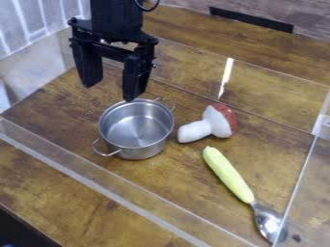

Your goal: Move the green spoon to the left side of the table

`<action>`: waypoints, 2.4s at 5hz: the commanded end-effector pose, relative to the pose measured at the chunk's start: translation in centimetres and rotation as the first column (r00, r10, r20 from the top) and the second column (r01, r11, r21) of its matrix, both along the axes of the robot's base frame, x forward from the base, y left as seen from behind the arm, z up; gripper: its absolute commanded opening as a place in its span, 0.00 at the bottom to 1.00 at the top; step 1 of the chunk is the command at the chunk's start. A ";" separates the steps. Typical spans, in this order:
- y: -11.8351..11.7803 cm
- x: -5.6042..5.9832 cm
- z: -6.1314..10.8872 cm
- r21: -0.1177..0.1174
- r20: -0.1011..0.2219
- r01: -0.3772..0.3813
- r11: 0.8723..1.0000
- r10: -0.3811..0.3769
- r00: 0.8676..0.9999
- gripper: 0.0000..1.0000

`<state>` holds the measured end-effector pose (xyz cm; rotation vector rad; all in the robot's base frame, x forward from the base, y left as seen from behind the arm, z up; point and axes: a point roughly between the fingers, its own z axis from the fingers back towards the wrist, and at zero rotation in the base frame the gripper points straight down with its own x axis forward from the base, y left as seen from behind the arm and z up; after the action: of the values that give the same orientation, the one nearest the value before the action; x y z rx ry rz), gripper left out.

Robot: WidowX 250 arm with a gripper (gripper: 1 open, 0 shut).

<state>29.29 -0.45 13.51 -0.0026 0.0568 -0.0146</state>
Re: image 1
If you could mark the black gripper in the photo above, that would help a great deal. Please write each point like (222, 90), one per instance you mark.
(112, 34)

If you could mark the green handled metal spoon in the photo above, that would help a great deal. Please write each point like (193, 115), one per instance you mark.
(267, 218)

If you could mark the small steel pot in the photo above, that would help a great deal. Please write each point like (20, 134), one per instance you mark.
(134, 128)

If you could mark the toy mushroom red cap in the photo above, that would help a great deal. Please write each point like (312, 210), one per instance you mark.
(218, 122)

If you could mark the black wall strip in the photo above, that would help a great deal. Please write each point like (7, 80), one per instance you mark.
(251, 19)

